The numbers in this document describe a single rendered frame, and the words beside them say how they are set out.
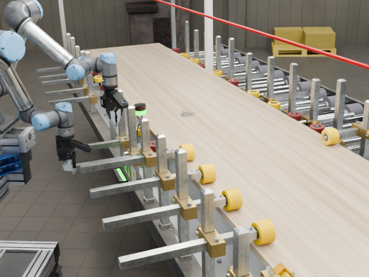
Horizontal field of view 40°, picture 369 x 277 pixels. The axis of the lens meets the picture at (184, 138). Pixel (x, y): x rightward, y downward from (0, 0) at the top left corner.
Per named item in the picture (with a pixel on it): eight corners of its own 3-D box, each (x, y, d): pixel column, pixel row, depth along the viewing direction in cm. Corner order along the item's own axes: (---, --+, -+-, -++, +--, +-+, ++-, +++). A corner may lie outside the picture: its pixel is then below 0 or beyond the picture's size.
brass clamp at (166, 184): (162, 192, 204) (161, 181, 202) (152, 178, 216) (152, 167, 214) (176, 189, 206) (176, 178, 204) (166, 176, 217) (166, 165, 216)
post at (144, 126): (147, 214, 242) (141, 120, 225) (145, 210, 246) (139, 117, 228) (154, 212, 244) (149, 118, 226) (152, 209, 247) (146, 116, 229)
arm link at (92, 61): (71, 59, 237) (93, 60, 234) (81, 54, 247) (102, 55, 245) (73, 76, 240) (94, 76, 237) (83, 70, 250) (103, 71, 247)
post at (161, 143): (162, 238, 220) (157, 136, 203) (160, 234, 223) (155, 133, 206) (170, 237, 221) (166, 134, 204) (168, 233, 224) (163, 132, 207)
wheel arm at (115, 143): (68, 155, 268) (67, 148, 266) (67, 153, 271) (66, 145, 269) (147, 143, 281) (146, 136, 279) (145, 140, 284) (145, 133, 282)
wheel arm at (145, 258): (121, 271, 154) (120, 261, 152) (118, 265, 157) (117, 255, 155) (266, 237, 169) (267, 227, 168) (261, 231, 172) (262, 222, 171)
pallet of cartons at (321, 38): (329, 47, 906) (330, 26, 892) (337, 56, 838) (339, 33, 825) (269, 48, 916) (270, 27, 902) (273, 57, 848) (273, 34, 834)
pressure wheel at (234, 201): (226, 189, 188) (219, 191, 195) (231, 210, 187) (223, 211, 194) (241, 186, 190) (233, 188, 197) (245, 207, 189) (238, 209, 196)
